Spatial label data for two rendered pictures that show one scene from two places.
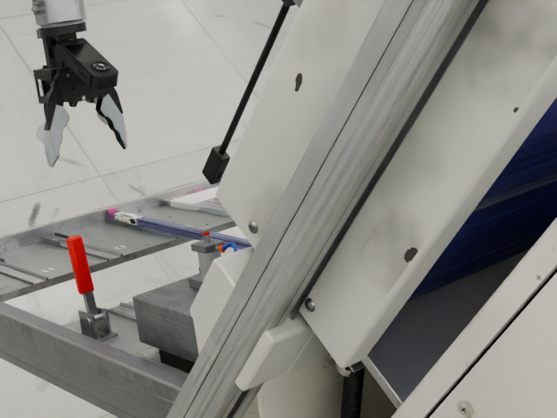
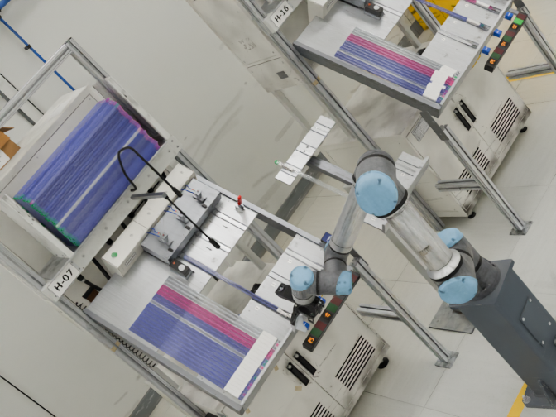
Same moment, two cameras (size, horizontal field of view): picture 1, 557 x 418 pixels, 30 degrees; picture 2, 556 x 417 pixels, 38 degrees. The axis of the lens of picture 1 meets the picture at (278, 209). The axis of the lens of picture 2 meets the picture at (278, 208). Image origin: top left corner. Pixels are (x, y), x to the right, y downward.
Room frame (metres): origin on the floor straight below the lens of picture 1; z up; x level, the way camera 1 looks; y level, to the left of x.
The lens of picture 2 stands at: (3.06, 1.74, 2.19)
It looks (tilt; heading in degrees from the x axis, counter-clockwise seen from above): 24 degrees down; 212
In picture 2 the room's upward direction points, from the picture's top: 44 degrees counter-clockwise
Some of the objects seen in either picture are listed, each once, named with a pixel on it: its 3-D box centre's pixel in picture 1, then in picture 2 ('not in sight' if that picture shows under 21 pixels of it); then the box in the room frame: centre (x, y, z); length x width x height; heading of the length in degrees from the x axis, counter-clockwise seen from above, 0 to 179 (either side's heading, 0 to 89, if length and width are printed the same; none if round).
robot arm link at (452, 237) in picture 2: not in sight; (452, 251); (1.07, 0.86, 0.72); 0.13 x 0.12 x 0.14; 4
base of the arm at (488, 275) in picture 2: not in sight; (472, 273); (1.06, 0.86, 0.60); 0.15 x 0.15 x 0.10
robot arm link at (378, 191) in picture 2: not in sight; (418, 233); (1.20, 0.87, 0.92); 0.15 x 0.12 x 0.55; 4
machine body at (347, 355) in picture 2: not in sight; (270, 368); (0.72, -0.32, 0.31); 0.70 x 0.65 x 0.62; 146
